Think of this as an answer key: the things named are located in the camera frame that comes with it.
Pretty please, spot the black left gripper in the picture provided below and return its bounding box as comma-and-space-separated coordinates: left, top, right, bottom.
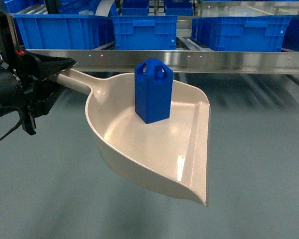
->
0, 11, 77, 135

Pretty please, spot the blue plastic part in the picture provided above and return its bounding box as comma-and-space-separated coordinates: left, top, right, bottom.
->
135, 58, 174, 124

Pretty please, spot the beige plastic dustpan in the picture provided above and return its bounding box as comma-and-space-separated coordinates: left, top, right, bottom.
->
56, 69, 210, 206

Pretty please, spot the stainless steel shelf rack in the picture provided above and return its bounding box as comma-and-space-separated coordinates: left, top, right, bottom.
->
0, 0, 299, 100

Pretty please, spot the blue crate left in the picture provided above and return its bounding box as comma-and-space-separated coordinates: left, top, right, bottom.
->
13, 14, 115, 50

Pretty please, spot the blue crate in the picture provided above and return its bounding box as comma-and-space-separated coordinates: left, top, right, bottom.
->
112, 15, 177, 50
13, 14, 115, 50
191, 15, 292, 52

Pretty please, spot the blue crate middle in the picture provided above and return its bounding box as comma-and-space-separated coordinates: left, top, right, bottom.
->
112, 15, 177, 50

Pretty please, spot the blue crate right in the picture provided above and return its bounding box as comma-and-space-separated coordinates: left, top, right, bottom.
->
191, 15, 292, 52

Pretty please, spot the black cable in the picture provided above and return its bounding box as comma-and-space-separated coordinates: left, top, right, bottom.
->
0, 108, 25, 147

